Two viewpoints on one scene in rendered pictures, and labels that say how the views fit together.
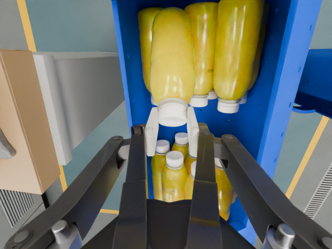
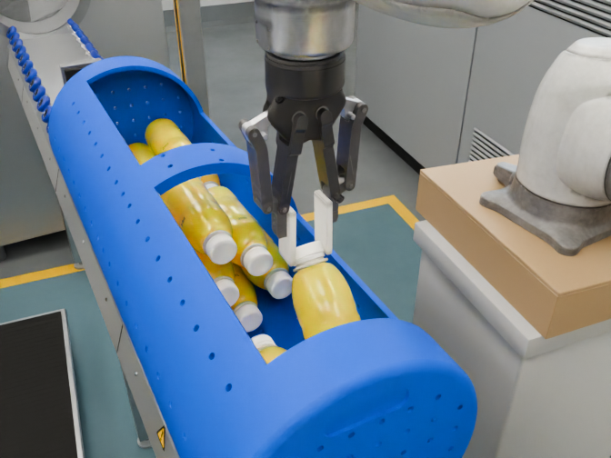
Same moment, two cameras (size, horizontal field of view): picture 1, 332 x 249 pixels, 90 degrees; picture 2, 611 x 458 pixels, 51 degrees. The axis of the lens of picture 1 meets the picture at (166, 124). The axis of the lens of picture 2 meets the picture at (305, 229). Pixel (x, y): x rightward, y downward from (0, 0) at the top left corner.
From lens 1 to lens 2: 0.55 m
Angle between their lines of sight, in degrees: 34
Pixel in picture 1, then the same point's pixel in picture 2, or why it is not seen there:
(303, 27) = (227, 339)
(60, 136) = (445, 255)
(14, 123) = (498, 232)
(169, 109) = (315, 248)
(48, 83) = (500, 311)
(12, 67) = (539, 291)
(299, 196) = not seen: outside the picture
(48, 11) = not seen: outside the picture
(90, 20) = not seen: outside the picture
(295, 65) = (210, 318)
